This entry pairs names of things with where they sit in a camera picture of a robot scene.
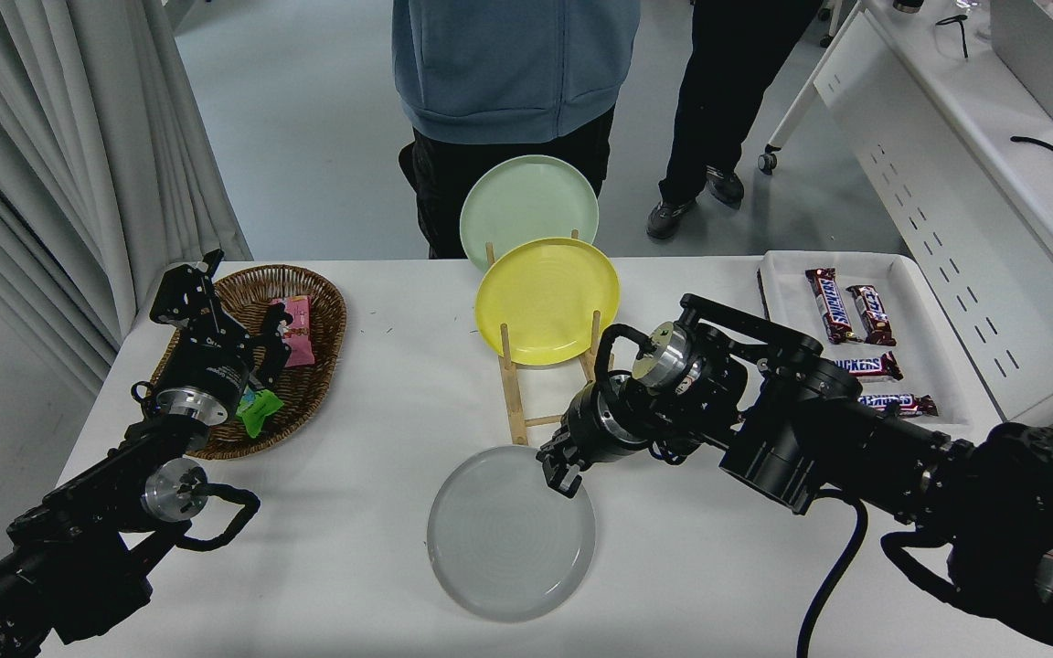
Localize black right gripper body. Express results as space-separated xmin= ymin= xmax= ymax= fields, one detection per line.
xmin=561 ymin=382 xmax=651 ymax=469

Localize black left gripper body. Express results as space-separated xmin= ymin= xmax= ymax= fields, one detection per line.
xmin=161 ymin=334 xmax=259 ymax=414

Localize grey plate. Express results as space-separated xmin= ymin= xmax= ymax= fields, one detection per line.
xmin=426 ymin=445 xmax=597 ymax=624

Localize wooden plate rack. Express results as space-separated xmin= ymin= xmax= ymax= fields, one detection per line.
xmin=484 ymin=230 xmax=616 ymax=448

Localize yellow plate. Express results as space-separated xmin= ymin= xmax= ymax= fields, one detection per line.
xmin=474 ymin=238 xmax=622 ymax=367

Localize pale green plate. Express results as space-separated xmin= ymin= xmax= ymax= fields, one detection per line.
xmin=459 ymin=154 xmax=600 ymax=272

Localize pink snack packet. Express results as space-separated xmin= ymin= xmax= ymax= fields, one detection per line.
xmin=268 ymin=295 xmax=317 ymax=368

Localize brown wicker basket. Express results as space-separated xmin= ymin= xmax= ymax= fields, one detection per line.
xmin=147 ymin=264 xmax=348 ymax=461

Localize green candy wrapper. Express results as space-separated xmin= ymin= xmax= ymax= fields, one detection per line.
xmin=236 ymin=389 xmax=285 ymax=438

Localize white curtain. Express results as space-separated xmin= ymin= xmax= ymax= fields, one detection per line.
xmin=0 ymin=0 xmax=253 ymax=403

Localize brown Snickers bar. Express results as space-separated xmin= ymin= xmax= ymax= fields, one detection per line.
xmin=846 ymin=284 xmax=898 ymax=347
xmin=858 ymin=393 xmax=939 ymax=419
xmin=805 ymin=268 xmax=857 ymax=345
xmin=830 ymin=352 xmax=904 ymax=382

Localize white rectangular tray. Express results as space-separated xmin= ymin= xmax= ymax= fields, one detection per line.
xmin=758 ymin=250 xmax=1003 ymax=430

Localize person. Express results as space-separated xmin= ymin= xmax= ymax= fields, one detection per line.
xmin=646 ymin=0 xmax=824 ymax=240
xmin=392 ymin=0 xmax=642 ymax=260

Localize white desk with perforated panel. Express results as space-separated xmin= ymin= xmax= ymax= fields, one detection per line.
xmin=758 ymin=0 xmax=1053 ymax=430

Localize silver laptop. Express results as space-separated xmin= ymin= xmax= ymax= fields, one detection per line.
xmin=990 ymin=0 xmax=1053 ymax=124

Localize thin black cable loop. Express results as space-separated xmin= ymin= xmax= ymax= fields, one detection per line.
xmin=936 ymin=13 xmax=973 ymax=58

